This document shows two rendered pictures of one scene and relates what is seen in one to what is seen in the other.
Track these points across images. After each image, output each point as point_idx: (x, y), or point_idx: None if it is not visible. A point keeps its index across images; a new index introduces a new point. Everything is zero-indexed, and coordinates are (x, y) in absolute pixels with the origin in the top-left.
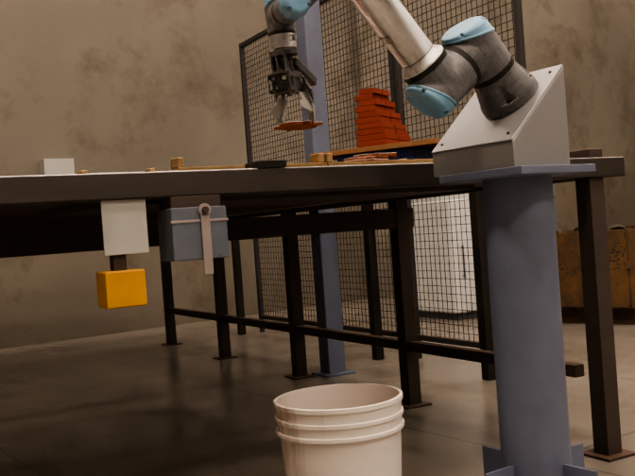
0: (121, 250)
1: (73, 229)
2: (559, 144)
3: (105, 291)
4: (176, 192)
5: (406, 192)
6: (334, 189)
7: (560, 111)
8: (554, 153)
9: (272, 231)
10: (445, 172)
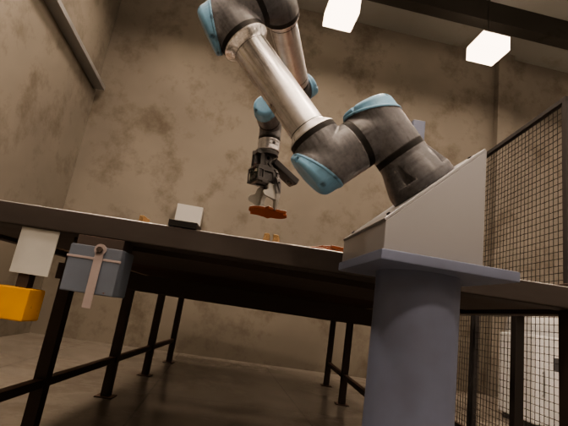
0: (24, 270)
1: (171, 280)
2: (466, 238)
3: None
4: (85, 231)
5: (366, 288)
6: (242, 259)
7: (474, 201)
8: (455, 248)
9: (314, 313)
10: (346, 259)
